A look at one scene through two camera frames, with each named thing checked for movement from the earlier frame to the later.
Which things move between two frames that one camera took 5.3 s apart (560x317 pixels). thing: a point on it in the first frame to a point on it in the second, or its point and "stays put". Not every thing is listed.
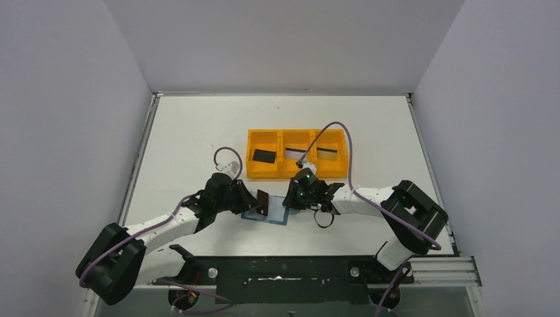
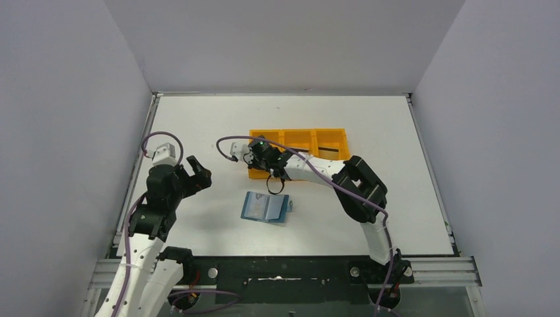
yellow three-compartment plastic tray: [273, 153] stays put
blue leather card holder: [277, 212] stays put
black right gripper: [293, 199] to [257, 154]
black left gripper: [244, 199] to [189, 176]
